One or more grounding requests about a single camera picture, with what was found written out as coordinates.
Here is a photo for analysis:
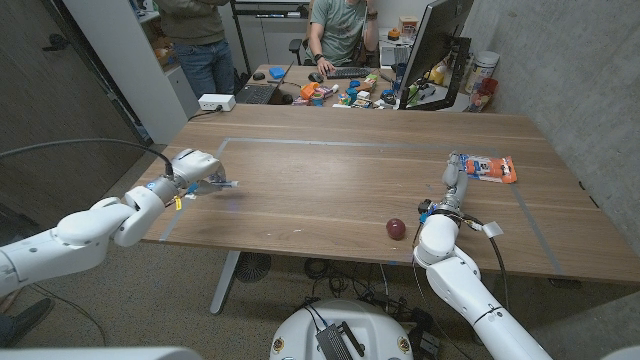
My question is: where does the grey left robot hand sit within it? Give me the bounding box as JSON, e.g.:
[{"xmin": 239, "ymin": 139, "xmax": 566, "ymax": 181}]
[{"xmin": 167, "ymin": 148, "xmax": 240, "ymax": 197}]

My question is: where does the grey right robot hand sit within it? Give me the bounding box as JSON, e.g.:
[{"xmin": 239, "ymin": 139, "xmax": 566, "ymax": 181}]
[{"xmin": 439, "ymin": 151, "xmax": 470, "ymax": 214}]

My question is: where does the blue Expo marker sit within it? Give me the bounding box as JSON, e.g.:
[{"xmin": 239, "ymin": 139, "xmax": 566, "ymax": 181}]
[{"xmin": 187, "ymin": 178, "xmax": 240, "ymax": 197}]

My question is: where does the orange package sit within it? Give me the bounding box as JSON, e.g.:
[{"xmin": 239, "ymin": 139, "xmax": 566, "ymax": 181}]
[{"xmin": 458, "ymin": 153, "xmax": 518, "ymax": 185}]

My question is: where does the dark red apple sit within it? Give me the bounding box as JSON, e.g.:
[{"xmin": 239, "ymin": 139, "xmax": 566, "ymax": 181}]
[{"xmin": 385, "ymin": 217, "xmax": 407, "ymax": 242}]

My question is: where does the white power strip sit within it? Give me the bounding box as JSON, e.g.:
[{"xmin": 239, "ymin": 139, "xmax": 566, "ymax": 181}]
[{"xmin": 197, "ymin": 93, "xmax": 237, "ymax": 112}]

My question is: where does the black laptop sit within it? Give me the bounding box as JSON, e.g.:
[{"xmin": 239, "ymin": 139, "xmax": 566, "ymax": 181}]
[{"xmin": 234, "ymin": 60, "xmax": 295, "ymax": 106}]

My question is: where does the round floor fan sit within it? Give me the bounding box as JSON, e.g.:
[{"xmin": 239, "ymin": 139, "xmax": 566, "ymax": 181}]
[{"xmin": 234, "ymin": 252, "xmax": 273, "ymax": 284}]

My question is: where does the standing person in jeans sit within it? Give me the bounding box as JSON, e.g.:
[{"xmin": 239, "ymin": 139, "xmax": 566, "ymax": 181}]
[{"xmin": 154, "ymin": 0, "xmax": 236, "ymax": 99}]

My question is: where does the white canister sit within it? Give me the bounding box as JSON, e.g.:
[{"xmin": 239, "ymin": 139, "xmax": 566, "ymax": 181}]
[{"xmin": 464, "ymin": 50, "xmax": 501, "ymax": 95}]

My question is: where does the white cabinet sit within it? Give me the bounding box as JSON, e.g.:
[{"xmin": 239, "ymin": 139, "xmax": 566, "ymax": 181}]
[{"xmin": 62, "ymin": 0, "xmax": 201, "ymax": 146}]

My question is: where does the grey table leg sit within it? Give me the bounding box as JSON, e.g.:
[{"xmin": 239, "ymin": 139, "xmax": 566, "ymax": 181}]
[{"xmin": 209, "ymin": 249, "xmax": 242, "ymax": 316}]

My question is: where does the grey tape outline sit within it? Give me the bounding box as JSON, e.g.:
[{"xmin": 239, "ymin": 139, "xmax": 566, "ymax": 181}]
[{"xmin": 159, "ymin": 137, "xmax": 566, "ymax": 275}]

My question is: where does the black computer monitor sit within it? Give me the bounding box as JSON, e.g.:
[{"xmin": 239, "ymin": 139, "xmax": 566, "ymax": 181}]
[{"xmin": 398, "ymin": 0, "xmax": 475, "ymax": 111}]

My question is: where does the black keyboard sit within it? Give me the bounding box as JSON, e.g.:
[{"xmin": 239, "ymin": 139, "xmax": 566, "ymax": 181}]
[{"xmin": 325, "ymin": 66, "xmax": 374, "ymax": 80}]

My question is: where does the white robot torso base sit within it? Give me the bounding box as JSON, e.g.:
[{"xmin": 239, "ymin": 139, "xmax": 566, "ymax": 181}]
[{"xmin": 269, "ymin": 298, "xmax": 415, "ymax": 360}]

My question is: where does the seated person green t-shirt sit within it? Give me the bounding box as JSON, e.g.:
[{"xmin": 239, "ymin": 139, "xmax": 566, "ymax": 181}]
[{"xmin": 308, "ymin": 0, "xmax": 380, "ymax": 76}]

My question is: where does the black electronics box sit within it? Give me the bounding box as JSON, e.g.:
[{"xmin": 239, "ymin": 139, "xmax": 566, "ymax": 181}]
[{"xmin": 314, "ymin": 322, "xmax": 355, "ymax": 360}]

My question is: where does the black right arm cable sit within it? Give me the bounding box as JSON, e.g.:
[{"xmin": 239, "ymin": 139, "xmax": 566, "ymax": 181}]
[{"xmin": 462, "ymin": 213, "xmax": 511, "ymax": 311}]

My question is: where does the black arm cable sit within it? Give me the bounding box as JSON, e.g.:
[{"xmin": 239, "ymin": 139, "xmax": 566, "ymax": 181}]
[
  {"xmin": 0, "ymin": 138, "xmax": 175, "ymax": 179},
  {"xmin": 462, "ymin": 213, "xmax": 511, "ymax": 311}
]

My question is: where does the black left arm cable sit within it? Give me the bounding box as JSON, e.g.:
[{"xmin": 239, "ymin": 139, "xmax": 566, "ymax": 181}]
[{"xmin": 0, "ymin": 138, "xmax": 175, "ymax": 179}]

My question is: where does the black floor cable bundle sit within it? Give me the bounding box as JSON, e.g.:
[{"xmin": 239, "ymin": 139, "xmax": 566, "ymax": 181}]
[{"xmin": 303, "ymin": 257, "xmax": 416, "ymax": 314}]

